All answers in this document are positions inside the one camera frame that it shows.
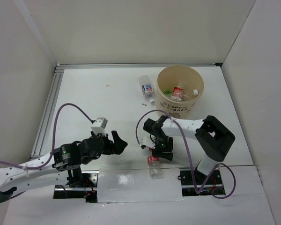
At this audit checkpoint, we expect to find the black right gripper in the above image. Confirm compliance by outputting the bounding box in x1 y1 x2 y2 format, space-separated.
152 135 173 161

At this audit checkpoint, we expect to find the red label cola bottle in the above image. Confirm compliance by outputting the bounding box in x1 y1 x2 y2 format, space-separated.
147 156 162 179

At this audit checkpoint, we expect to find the blue orange label bottle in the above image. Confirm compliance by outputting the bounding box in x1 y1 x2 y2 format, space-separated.
139 75 155 105

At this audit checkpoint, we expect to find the red white label bottle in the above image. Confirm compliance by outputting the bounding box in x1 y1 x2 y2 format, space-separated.
171 82 189 101

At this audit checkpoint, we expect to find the green plastic bottle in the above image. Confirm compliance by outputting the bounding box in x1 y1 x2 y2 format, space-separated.
164 90 172 98

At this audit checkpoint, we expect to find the long clear bottle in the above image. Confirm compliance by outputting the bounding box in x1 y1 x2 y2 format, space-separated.
182 89 199 101

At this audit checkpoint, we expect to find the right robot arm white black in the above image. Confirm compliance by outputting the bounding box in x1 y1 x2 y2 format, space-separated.
140 115 236 184

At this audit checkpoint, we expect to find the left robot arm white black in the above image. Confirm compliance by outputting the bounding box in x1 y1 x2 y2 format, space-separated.
0 131 128 203

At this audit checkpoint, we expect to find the beige capybara bin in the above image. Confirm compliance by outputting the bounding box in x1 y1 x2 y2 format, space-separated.
155 65 204 119

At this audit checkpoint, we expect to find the white tape sheet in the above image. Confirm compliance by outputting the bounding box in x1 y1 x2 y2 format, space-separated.
97 168 183 203

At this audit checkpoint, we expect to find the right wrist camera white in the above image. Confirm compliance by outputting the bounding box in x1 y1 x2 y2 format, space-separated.
140 136 155 149

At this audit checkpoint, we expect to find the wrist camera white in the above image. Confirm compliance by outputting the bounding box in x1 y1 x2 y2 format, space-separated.
91 117 108 136
140 136 155 149

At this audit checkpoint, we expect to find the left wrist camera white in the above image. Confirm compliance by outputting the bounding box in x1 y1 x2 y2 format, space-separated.
91 117 108 136

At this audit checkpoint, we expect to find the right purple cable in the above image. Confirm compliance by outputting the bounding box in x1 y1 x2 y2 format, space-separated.
135 110 237 199

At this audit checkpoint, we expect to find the aluminium frame rail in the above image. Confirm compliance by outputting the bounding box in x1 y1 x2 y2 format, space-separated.
30 62 223 159

